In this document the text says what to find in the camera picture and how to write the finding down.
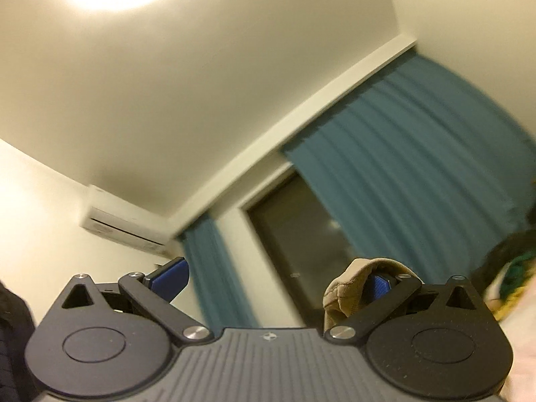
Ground tan khaki garment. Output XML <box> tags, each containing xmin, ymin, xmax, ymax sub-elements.
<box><xmin>323</xmin><ymin>258</ymin><xmax>417</xmax><ymax>331</ymax></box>

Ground pile of mixed clothes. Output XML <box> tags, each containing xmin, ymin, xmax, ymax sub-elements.
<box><xmin>470</xmin><ymin>227</ymin><xmax>535</xmax><ymax>321</ymax></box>

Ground teal curtain left panel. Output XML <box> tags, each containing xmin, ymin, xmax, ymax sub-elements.
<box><xmin>180</xmin><ymin>213</ymin><xmax>259</xmax><ymax>334</ymax></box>

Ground teal curtain panel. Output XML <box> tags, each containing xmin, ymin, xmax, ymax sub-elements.
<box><xmin>180</xmin><ymin>213</ymin><xmax>259</xmax><ymax>334</ymax></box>
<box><xmin>282</xmin><ymin>52</ymin><xmax>535</xmax><ymax>283</ymax></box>

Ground dark window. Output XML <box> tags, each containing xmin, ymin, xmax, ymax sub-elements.
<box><xmin>243</xmin><ymin>169</ymin><xmax>358</xmax><ymax>330</ymax></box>

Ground white air conditioner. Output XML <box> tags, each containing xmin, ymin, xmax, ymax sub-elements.
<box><xmin>80</xmin><ymin>185</ymin><xmax>172</xmax><ymax>254</ymax></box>

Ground teal curtain right panel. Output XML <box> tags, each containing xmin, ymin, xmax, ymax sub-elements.
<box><xmin>282</xmin><ymin>52</ymin><xmax>535</xmax><ymax>283</ymax></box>

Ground pastel tie-dye duvet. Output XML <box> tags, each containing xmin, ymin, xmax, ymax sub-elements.
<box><xmin>500</xmin><ymin>314</ymin><xmax>535</xmax><ymax>401</ymax></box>

